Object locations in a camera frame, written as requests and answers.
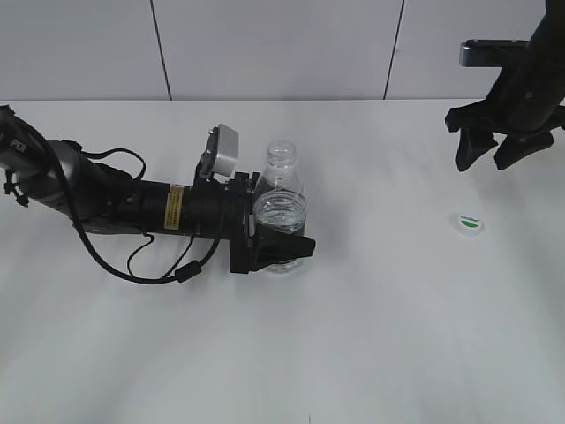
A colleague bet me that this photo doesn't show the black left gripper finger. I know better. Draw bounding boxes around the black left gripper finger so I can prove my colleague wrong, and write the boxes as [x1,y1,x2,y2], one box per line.
[254,233,316,268]

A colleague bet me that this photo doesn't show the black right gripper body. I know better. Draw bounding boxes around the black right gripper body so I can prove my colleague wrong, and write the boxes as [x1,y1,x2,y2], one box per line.
[445,65,564,140]

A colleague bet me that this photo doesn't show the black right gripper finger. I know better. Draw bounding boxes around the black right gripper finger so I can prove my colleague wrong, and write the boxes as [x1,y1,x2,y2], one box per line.
[494,132,554,170]
[455,128,498,171]

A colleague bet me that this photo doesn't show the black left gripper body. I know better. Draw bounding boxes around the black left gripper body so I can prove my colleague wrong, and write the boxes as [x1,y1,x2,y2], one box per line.
[183,171,260,274]

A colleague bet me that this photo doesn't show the clear green-label water bottle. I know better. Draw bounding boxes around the clear green-label water bottle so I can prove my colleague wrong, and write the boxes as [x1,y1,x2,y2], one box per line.
[252,140,307,274]

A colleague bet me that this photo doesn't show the white green bottle cap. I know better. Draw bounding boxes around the white green bottle cap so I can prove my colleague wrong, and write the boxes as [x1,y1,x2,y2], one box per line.
[451,213,485,237]

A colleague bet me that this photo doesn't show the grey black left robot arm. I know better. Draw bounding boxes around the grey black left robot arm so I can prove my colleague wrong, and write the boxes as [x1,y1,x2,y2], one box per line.
[1,105,316,284]

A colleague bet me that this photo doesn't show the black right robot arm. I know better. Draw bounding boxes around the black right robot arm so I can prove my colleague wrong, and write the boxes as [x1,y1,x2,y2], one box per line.
[445,1,564,172]

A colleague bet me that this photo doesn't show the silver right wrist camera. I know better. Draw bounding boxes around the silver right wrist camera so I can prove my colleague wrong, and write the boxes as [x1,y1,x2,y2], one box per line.
[459,39,528,68]

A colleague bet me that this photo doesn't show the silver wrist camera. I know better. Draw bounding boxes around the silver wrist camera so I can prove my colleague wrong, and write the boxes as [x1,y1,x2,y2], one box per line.
[199,124,239,179]
[459,39,528,68]

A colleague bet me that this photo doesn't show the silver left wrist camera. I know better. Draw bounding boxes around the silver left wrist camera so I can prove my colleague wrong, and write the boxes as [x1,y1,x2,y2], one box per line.
[199,124,239,179]

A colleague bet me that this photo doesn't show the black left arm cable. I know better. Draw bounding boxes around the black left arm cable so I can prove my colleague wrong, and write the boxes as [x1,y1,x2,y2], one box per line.
[0,105,222,285]

